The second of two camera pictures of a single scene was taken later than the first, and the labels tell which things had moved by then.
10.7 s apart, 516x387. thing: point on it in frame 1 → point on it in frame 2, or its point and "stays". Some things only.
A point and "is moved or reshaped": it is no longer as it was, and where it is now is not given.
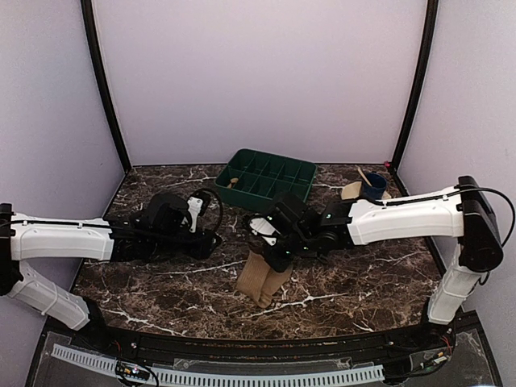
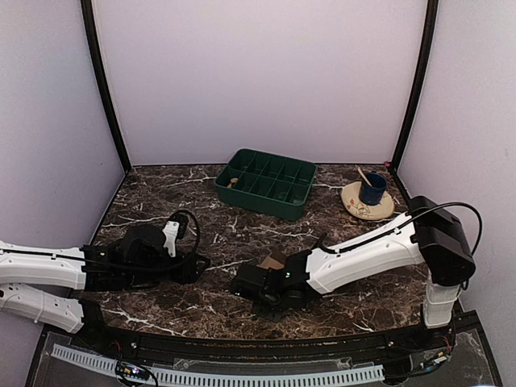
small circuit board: x=132 y=370 stays
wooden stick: x=360 y=172 stays
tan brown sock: x=259 y=280 is moved or reshaped
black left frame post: x=90 y=22 stays
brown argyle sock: x=233 y=181 stays
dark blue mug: x=379 y=184 stays
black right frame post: x=432 y=11 stays
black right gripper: x=279 y=264 → x=274 y=314
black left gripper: x=201 y=249 → x=186 y=272
